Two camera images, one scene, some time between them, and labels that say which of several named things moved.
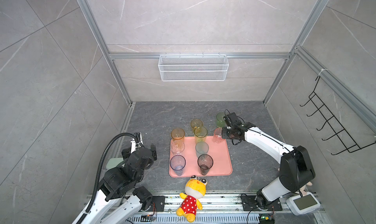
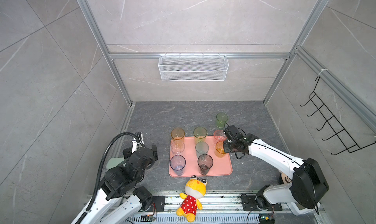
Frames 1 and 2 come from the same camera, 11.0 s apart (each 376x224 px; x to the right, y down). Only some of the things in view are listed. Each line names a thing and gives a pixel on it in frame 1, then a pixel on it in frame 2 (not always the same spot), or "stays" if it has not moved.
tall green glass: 200,133 stays
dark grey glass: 205,162 stays
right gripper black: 224,136 -> 225,146
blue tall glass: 177,163 stays
